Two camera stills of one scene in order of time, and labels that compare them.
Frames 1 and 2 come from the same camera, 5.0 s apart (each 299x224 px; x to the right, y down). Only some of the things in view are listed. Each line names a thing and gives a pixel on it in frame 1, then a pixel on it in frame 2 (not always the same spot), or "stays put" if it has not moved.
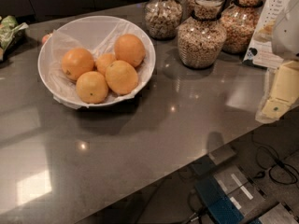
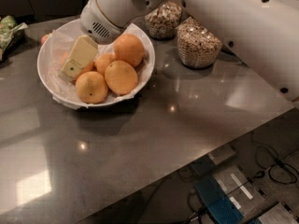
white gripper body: (288, 35) → (94, 22)
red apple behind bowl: (45, 37) stays put
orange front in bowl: (92, 88) stays put
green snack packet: (10, 34) stays put
